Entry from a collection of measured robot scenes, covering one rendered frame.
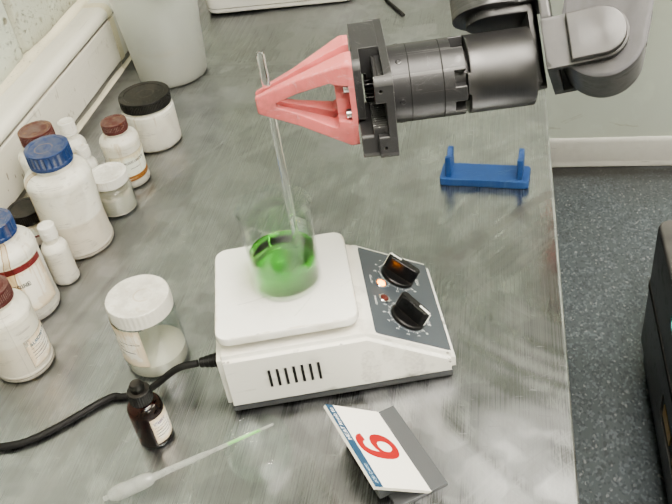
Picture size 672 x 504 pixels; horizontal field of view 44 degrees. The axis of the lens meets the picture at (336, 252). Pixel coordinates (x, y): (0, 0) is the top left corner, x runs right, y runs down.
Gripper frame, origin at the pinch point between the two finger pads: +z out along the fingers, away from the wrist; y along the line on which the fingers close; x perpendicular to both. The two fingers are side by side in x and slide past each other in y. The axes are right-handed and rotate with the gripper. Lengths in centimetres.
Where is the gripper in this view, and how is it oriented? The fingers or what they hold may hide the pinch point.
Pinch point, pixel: (267, 101)
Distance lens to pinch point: 62.9
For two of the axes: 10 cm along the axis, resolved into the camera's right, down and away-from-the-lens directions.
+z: -9.9, 1.3, 0.4
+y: 0.5, 6.3, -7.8
